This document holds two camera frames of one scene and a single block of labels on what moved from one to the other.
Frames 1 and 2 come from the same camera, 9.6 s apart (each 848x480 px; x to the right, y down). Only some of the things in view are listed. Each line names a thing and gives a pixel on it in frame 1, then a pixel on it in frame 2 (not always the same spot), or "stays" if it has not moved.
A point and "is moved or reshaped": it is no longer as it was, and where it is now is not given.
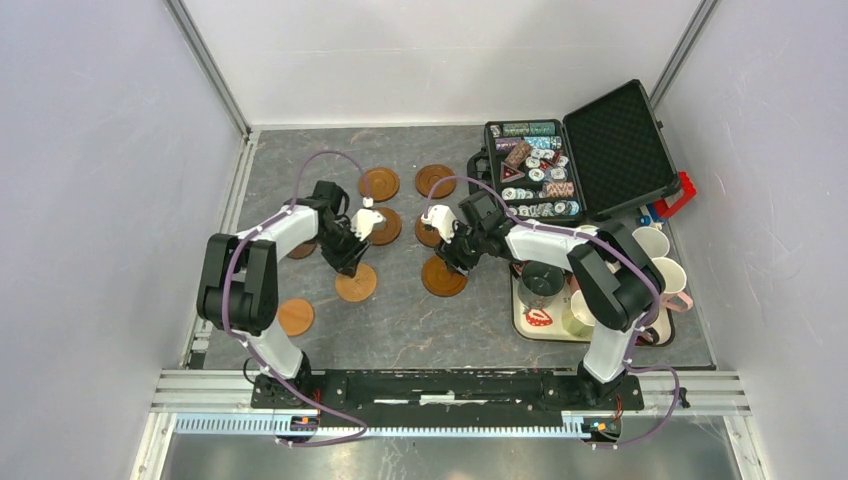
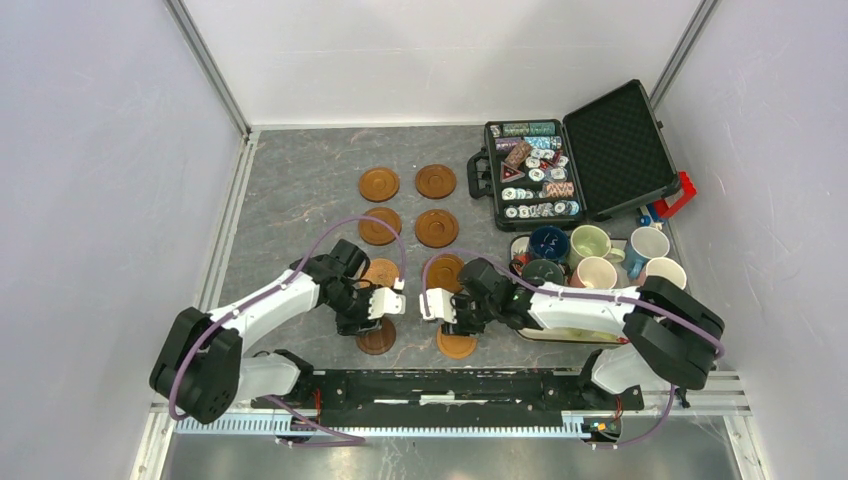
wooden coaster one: x=383 y=184 stays
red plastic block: x=660 y=206 stays
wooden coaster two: x=429 y=175 stays
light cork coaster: x=357 y=288 is moved or reshaped
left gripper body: x=341 y=246 to x=352 y=310
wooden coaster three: x=426 y=234 stays
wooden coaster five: x=392 y=232 stays
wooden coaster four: x=440 y=280 stays
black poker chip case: x=609 y=156 stays
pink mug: x=676 y=281 stays
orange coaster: x=296 y=316 to x=455 y=346
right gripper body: x=464 y=249 to x=471 y=315
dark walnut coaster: x=302 y=250 to x=378 y=341
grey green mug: x=539 y=282 stays
